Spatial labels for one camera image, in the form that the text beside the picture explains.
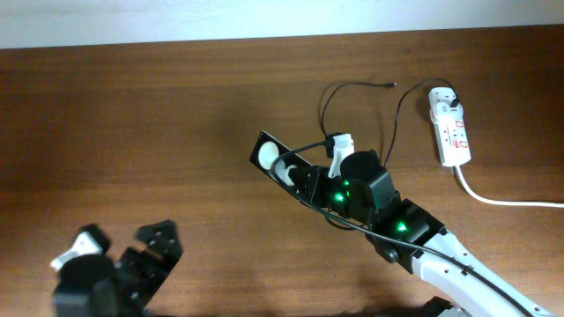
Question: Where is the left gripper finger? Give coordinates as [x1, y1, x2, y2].
[135, 219, 183, 264]
[80, 224, 111, 254]

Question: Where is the black Galaxy flip smartphone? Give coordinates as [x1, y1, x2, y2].
[249, 130, 313, 194]

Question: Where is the thin black charger cable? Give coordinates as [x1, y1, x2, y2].
[320, 77, 460, 168]

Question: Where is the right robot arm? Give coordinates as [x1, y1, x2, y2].
[283, 151, 550, 316]

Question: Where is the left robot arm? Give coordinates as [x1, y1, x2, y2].
[50, 219, 183, 317]

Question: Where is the white charger plug adapter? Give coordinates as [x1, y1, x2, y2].
[428, 87, 464, 123]

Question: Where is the white power strip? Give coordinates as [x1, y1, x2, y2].
[427, 86, 472, 168]

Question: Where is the thick white power cord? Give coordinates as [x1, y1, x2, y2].
[452, 165, 564, 209]

